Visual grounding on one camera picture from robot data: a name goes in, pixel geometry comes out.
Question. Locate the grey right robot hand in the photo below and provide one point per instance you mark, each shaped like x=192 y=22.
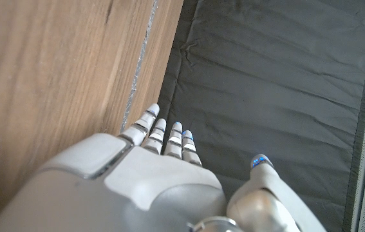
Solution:
x=143 y=180

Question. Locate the black fabric curtain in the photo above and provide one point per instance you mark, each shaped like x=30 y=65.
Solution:
x=266 y=80

